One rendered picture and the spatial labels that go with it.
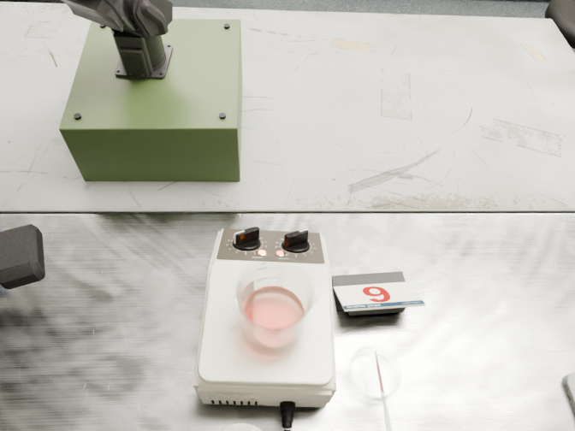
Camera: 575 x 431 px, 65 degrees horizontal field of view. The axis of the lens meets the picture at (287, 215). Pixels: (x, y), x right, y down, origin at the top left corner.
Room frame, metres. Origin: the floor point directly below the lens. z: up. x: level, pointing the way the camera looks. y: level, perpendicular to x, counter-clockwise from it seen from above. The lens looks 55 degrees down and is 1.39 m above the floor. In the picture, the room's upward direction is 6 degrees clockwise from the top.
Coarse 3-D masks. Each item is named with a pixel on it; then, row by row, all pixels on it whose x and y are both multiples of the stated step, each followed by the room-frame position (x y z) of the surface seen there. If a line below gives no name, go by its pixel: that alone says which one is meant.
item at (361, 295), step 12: (336, 288) 0.24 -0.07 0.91; (348, 288) 0.24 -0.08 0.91; (360, 288) 0.24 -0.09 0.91; (372, 288) 0.24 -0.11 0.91; (384, 288) 0.24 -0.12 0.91; (396, 288) 0.24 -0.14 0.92; (408, 288) 0.24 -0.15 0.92; (348, 300) 0.21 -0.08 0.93; (360, 300) 0.21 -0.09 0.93; (372, 300) 0.21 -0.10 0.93; (384, 300) 0.22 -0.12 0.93; (396, 300) 0.22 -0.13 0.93; (408, 300) 0.22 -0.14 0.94
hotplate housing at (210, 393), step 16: (208, 272) 0.21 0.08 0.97; (208, 384) 0.10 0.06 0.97; (224, 384) 0.10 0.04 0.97; (208, 400) 0.09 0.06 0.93; (224, 400) 0.10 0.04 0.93; (240, 400) 0.10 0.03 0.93; (256, 400) 0.10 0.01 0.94; (272, 400) 0.10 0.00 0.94; (288, 400) 0.10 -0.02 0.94; (304, 400) 0.10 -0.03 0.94; (320, 400) 0.10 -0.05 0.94; (288, 416) 0.09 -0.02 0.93
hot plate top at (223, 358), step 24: (216, 264) 0.21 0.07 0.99; (240, 264) 0.21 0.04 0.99; (312, 264) 0.22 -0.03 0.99; (216, 288) 0.18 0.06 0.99; (216, 312) 0.16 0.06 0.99; (312, 312) 0.17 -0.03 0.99; (216, 336) 0.14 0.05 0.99; (312, 336) 0.15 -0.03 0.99; (216, 360) 0.12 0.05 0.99; (240, 360) 0.12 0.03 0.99; (264, 360) 0.12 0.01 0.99; (288, 360) 0.12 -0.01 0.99; (312, 360) 0.12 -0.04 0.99; (240, 384) 0.10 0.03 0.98; (264, 384) 0.10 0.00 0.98; (288, 384) 0.10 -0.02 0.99; (312, 384) 0.10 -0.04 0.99
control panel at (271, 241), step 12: (228, 228) 0.29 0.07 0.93; (228, 240) 0.26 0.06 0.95; (264, 240) 0.27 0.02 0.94; (276, 240) 0.27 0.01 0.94; (312, 240) 0.28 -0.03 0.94; (228, 252) 0.24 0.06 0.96; (240, 252) 0.24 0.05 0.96; (252, 252) 0.25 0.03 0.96; (288, 252) 0.25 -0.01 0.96; (312, 252) 0.25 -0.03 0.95
